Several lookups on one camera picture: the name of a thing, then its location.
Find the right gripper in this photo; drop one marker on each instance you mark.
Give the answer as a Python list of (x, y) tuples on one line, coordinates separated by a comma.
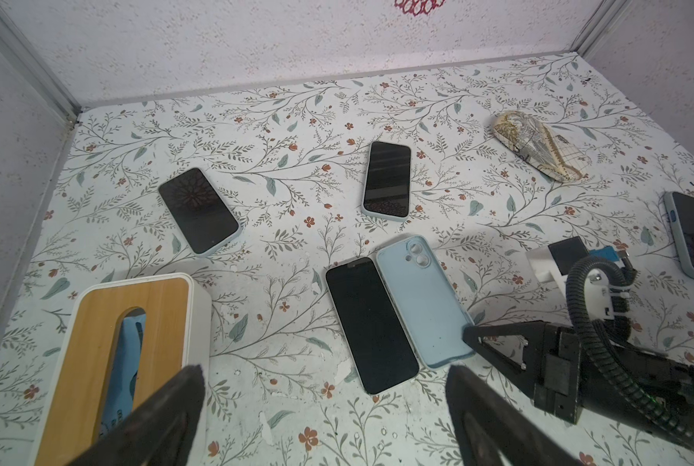
[(549, 359)]

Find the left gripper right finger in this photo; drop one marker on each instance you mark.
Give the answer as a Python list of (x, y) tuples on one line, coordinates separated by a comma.
[(489, 431)]

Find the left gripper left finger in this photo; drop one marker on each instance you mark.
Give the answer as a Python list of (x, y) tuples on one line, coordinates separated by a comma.
[(160, 432)]

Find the pale green phone case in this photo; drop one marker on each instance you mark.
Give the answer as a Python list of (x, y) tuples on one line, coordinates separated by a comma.
[(426, 302)]

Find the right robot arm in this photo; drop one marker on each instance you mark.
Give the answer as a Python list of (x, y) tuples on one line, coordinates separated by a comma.
[(547, 363)]

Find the white wooden-top tissue box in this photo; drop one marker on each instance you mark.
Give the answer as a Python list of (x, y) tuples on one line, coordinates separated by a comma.
[(125, 340)]

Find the crumpled clear plastic bag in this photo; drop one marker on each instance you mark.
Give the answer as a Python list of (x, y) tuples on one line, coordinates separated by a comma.
[(540, 146)]

